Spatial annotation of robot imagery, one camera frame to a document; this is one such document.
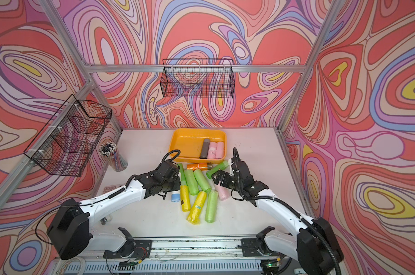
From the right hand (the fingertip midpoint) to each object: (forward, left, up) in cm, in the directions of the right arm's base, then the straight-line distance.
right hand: (219, 182), depth 83 cm
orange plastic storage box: (+35, +18, -9) cm, 40 cm away
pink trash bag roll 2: (-2, -2, -7) cm, 8 cm away
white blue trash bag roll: (-7, +21, -1) cm, 22 cm away
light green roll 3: (-9, +4, -7) cm, 12 cm away
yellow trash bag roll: (-13, +13, -7) cm, 20 cm away
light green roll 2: (+5, +9, -7) cm, 12 cm away
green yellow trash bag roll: (-8, +17, -9) cm, 21 cm away
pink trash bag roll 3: (+25, -2, -7) cm, 26 cm away
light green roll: (+4, +14, -7) cm, 17 cm away
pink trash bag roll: (+25, +2, -6) cm, 26 cm away
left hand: (0, +18, -2) cm, 18 cm away
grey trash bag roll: (+27, +7, -7) cm, 29 cm away
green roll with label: (+14, -3, -8) cm, 17 cm away
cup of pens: (+16, +56, +8) cm, 59 cm away
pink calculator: (+3, +59, -8) cm, 59 cm away
